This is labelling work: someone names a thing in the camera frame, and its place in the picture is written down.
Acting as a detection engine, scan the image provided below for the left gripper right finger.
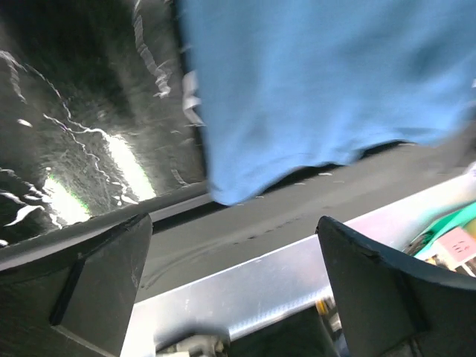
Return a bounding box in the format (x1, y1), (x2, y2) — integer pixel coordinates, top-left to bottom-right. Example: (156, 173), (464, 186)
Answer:
(316, 216), (475, 357)

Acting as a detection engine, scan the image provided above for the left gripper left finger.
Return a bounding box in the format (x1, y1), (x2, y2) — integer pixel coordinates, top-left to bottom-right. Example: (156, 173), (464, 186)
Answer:
(1, 214), (152, 356)

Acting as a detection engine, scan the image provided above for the blue t shirt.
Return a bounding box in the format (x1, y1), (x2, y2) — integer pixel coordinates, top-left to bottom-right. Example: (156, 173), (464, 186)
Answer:
(178, 1), (475, 205)

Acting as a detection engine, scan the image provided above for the black marble pattern mat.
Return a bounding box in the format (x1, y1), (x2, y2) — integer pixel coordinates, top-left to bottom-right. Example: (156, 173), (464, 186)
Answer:
(1, 1), (205, 246)

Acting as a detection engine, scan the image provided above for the aluminium rail frame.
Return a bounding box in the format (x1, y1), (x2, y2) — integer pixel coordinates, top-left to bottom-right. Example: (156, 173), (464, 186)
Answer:
(121, 174), (475, 356)

